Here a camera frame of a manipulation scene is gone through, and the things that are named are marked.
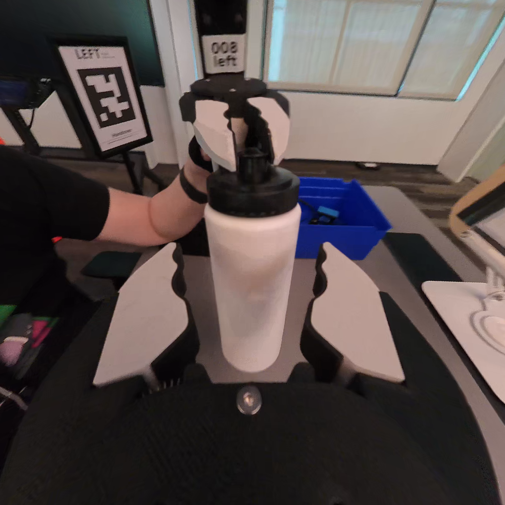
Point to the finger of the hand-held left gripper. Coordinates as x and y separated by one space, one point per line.
278 122
213 134

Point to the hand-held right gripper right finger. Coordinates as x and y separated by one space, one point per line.
351 315

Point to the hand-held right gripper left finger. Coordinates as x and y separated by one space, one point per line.
146 315

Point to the blue plastic bin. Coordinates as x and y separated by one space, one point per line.
355 240

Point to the white round container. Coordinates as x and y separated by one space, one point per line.
252 276

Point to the person's left hand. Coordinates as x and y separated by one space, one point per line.
195 175

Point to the dark table mat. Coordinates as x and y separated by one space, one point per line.
110 263

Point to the white tablet stand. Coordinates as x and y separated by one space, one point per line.
449 315

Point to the light blue rounded block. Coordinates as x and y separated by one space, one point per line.
328 212

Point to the large paned window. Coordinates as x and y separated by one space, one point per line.
355 39

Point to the black framed marker sign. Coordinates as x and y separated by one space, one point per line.
106 94

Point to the black equipment stand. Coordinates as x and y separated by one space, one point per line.
23 92

